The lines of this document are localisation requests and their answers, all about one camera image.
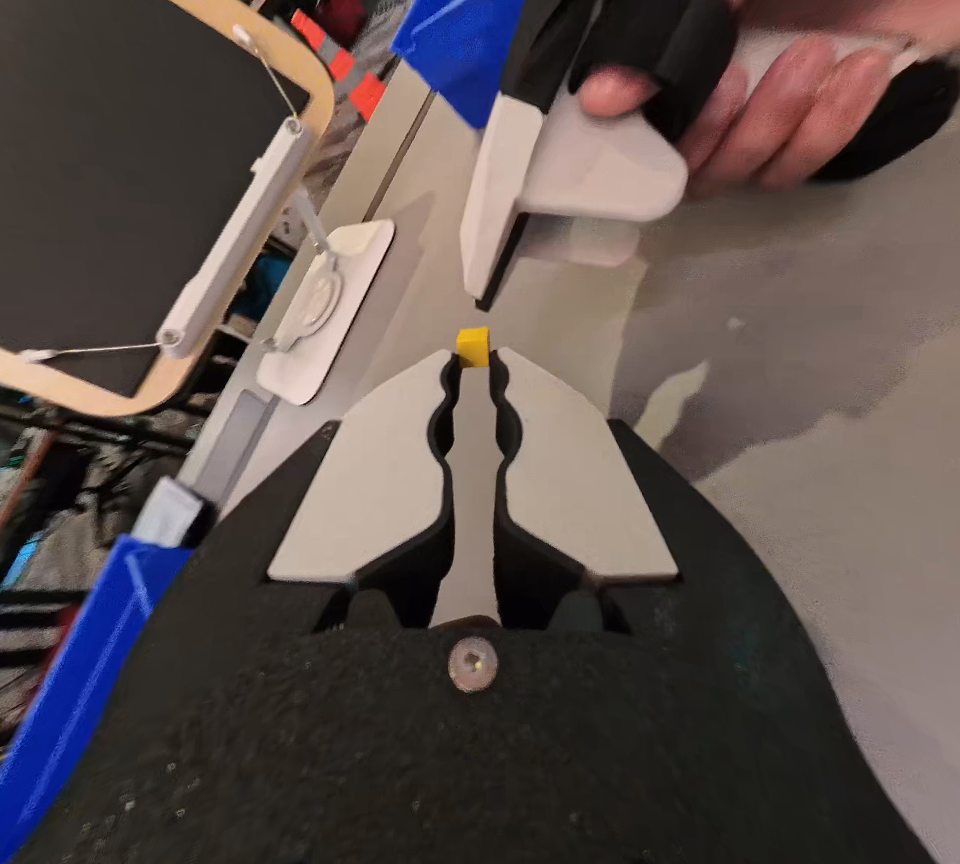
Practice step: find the small yellow block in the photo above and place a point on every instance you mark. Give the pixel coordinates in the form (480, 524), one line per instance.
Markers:
(472, 345)

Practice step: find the white stand base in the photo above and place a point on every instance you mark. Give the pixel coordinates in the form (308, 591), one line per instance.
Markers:
(300, 369)

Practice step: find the blue plastic bin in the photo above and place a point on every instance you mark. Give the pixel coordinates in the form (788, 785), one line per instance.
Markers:
(75, 691)
(457, 39)

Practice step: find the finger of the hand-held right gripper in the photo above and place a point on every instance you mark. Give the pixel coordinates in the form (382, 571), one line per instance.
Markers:
(499, 204)
(585, 242)

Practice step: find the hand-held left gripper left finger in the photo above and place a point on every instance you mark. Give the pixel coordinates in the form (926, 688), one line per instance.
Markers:
(360, 497)

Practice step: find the white box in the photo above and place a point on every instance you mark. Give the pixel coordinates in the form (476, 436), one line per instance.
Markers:
(169, 512)

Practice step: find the orange cone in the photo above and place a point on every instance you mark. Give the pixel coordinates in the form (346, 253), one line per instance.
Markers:
(367, 96)

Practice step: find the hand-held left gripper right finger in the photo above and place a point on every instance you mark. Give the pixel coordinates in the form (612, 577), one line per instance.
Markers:
(585, 489)

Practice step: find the black board with wooden rim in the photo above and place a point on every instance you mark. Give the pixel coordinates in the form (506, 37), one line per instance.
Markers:
(112, 129)

